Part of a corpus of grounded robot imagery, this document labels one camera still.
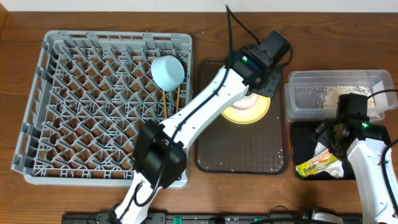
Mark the clear plastic waste bin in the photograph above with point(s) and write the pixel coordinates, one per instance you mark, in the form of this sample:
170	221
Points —
313	95

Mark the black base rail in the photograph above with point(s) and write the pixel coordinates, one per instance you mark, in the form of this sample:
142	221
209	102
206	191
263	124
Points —
161	218

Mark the white napkin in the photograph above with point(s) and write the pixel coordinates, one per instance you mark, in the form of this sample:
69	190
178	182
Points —
335	169

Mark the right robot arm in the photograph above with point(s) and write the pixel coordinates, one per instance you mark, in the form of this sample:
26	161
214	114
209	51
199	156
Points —
367	148

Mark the green yellow snack wrapper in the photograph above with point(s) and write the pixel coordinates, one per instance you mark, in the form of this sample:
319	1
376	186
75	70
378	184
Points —
316	164

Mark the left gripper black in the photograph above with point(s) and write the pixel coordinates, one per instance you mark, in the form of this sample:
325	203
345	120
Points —
268	87

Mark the dark brown serving tray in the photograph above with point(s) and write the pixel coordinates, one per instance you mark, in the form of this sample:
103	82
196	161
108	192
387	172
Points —
256	148

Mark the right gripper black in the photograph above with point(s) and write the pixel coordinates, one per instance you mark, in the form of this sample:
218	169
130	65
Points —
325	137

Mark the light blue bowl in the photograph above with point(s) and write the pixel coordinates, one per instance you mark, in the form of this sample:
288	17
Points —
168	72

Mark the yellow plate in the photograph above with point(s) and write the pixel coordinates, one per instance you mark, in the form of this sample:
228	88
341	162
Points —
248	116

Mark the pink small bowl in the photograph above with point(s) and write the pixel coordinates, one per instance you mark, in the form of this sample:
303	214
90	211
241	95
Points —
246	102

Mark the grey dishwasher rack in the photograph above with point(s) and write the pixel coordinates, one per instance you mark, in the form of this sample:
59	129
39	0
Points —
91	93

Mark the black waste tray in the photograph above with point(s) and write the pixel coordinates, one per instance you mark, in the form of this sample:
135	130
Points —
303	149

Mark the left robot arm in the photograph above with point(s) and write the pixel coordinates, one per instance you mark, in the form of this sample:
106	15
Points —
241	91

